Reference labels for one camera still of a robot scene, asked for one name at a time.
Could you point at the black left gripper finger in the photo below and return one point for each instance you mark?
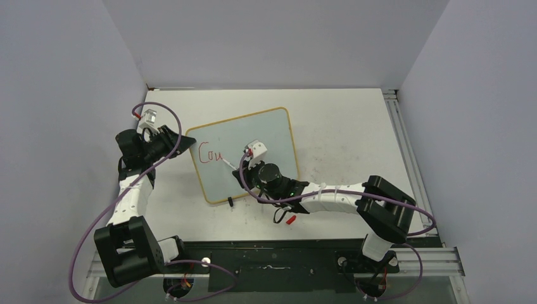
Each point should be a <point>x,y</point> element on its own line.
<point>181,143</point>
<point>164,130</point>

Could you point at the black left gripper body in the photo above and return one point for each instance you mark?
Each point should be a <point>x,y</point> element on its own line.
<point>159,147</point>

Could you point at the yellow framed whiteboard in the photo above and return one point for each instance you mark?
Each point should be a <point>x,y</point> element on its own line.
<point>227,139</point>

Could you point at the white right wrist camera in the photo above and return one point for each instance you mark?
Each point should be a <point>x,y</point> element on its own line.
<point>256,151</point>

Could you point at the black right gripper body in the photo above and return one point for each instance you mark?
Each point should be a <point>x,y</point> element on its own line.
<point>251,175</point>

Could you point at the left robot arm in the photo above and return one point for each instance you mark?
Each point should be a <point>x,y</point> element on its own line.
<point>126,245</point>

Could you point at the red marker cap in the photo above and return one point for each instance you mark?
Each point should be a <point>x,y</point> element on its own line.
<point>291,220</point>

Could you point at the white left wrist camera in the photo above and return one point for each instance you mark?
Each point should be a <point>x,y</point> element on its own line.
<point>148,119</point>

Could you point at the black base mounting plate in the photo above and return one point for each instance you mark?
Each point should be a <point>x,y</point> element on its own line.
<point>285,266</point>

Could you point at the red capped whiteboard marker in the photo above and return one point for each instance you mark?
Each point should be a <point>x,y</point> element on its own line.
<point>229,164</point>

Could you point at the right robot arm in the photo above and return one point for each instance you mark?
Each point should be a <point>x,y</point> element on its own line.
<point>386,209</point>

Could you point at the aluminium frame rail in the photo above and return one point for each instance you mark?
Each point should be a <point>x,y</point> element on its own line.
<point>340,136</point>

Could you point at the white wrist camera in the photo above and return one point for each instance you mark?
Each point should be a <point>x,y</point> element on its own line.
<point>148,119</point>
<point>256,151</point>

